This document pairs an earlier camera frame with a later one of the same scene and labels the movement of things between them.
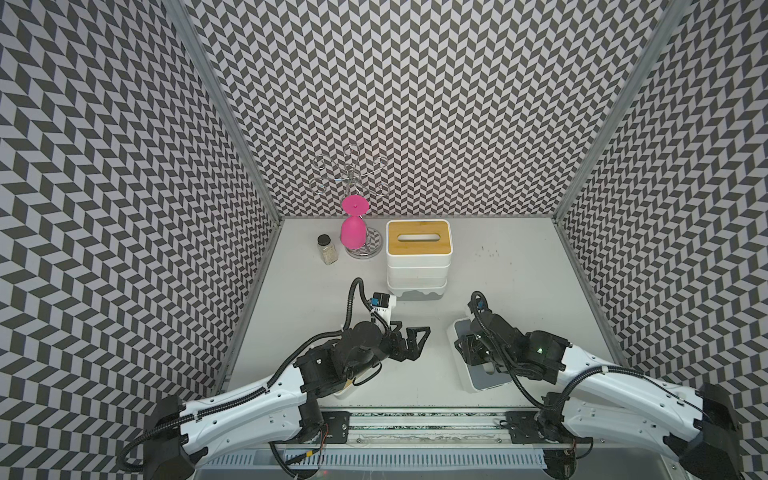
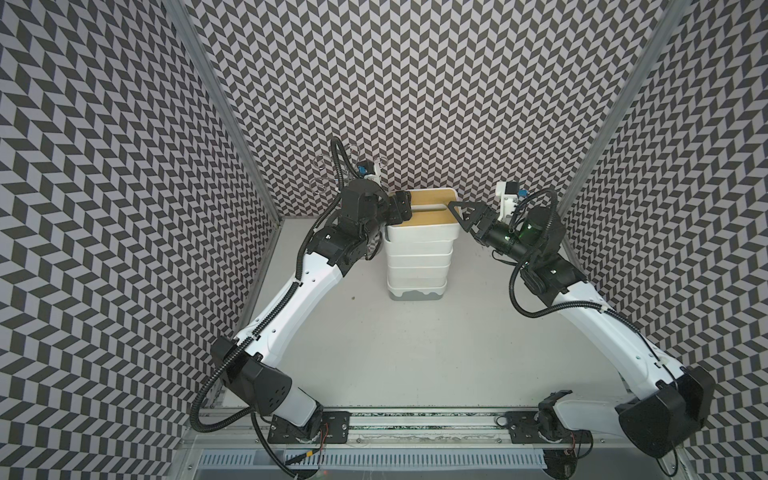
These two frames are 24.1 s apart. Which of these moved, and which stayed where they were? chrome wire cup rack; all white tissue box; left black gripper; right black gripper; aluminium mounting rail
Moved: right black gripper; left black gripper
Stayed: chrome wire cup rack; aluminium mounting rail; all white tissue box
